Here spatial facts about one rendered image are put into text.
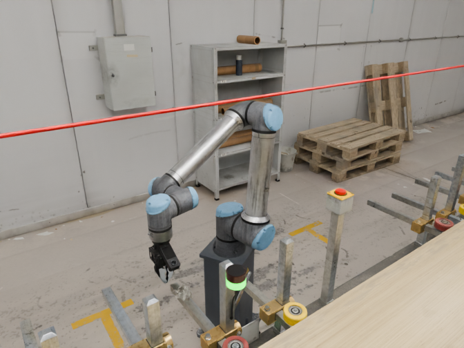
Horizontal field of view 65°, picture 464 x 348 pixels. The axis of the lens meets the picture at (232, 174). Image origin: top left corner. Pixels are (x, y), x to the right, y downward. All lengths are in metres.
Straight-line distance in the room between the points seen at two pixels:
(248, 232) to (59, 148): 2.21
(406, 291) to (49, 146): 2.98
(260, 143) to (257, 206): 0.32
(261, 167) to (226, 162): 2.66
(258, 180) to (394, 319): 0.82
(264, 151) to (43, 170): 2.37
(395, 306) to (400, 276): 0.18
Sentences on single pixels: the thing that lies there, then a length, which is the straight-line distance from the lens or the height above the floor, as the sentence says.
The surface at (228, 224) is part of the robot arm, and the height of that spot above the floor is 0.81.
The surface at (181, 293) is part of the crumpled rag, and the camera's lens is 1.45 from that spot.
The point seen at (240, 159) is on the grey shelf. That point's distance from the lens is 4.50.
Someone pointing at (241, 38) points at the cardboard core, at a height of 1.60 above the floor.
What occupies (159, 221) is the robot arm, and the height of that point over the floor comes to 1.13.
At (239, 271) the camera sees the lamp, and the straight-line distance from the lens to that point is 1.11.
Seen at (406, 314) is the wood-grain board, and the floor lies 0.90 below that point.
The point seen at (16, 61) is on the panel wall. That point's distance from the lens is 3.43.
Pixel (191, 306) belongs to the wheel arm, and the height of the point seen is 0.86.
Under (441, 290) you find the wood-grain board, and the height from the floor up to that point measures 0.90.
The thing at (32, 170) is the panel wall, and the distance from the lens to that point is 3.63.
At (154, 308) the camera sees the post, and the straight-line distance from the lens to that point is 1.06.
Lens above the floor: 1.82
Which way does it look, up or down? 23 degrees down
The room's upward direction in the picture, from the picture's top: straight up
